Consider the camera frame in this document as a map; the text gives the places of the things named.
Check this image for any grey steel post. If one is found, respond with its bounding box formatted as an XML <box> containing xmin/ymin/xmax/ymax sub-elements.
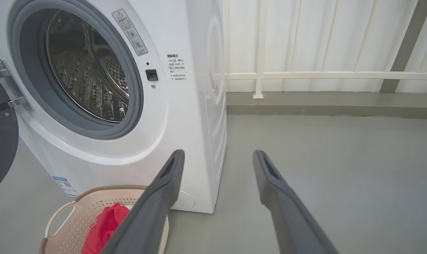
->
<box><xmin>379</xmin><ymin>0</ymin><xmax>427</xmax><ymax>94</ymax></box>

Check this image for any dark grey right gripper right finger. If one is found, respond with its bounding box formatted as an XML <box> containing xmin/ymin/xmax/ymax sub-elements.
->
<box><xmin>253</xmin><ymin>150</ymin><xmax>339</xmax><ymax>254</ymax></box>

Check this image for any white front-load washing machine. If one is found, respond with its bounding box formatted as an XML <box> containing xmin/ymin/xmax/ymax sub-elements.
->
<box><xmin>0</xmin><ymin>0</ymin><xmax>228</xmax><ymax>214</ymax></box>

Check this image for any cream perforated laundry basket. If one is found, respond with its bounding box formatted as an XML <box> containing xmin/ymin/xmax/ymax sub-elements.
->
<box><xmin>39</xmin><ymin>185</ymin><xmax>170</xmax><ymax>254</ymax></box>

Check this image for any white metal railing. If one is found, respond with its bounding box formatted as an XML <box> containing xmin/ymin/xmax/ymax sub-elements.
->
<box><xmin>212</xmin><ymin>0</ymin><xmax>427</xmax><ymax>102</ymax></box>

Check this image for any red fleece garment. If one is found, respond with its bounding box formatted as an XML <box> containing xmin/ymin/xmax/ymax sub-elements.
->
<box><xmin>81</xmin><ymin>202</ymin><xmax>132</xmax><ymax>254</ymax></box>

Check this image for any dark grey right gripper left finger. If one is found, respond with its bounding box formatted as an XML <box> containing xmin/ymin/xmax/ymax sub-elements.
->
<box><xmin>100</xmin><ymin>149</ymin><xmax>186</xmax><ymax>254</ymax></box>

